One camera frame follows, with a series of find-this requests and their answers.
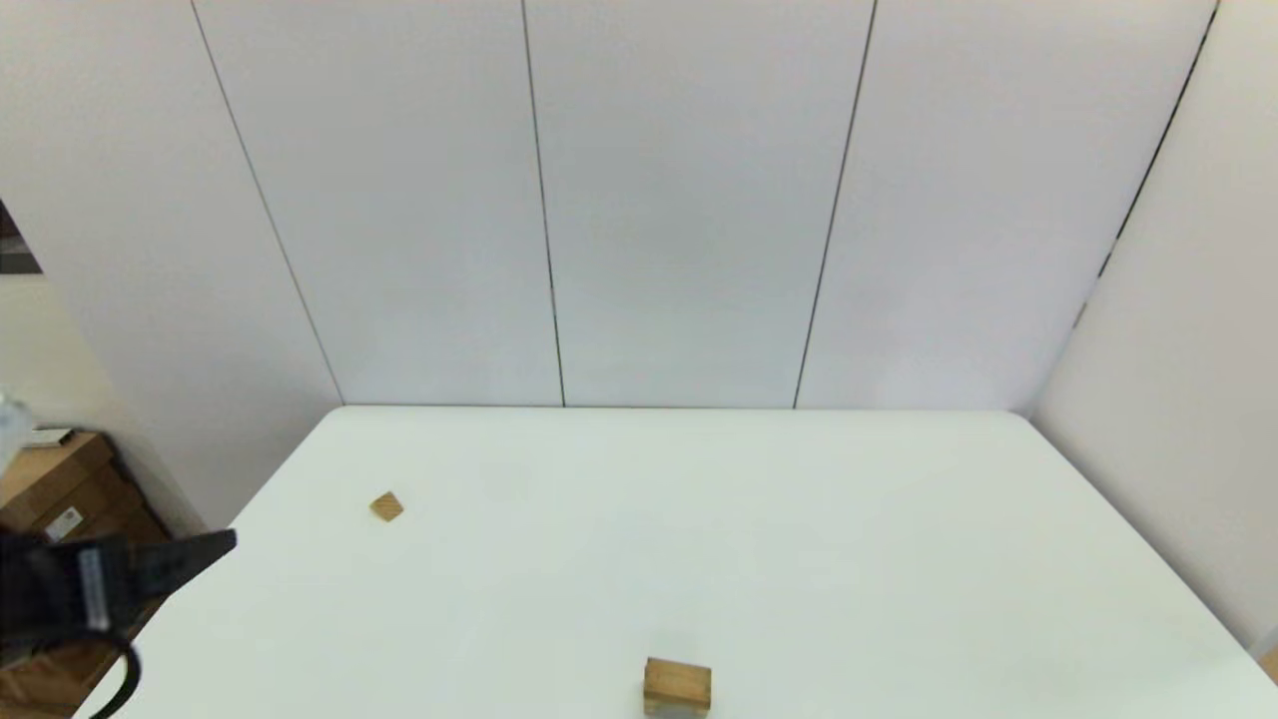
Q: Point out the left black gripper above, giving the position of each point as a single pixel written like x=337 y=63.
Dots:
x=50 y=589

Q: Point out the small triangular wooden block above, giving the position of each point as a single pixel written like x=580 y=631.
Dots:
x=386 y=506

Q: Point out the rectangular wooden block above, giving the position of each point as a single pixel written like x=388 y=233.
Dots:
x=679 y=671

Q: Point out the cardboard box with white label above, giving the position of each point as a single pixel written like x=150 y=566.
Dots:
x=60 y=489
x=60 y=684

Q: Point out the flat white board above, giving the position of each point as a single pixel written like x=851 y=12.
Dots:
x=50 y=436

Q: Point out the dark grey wall panel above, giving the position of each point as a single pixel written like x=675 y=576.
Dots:
x=15 y=245

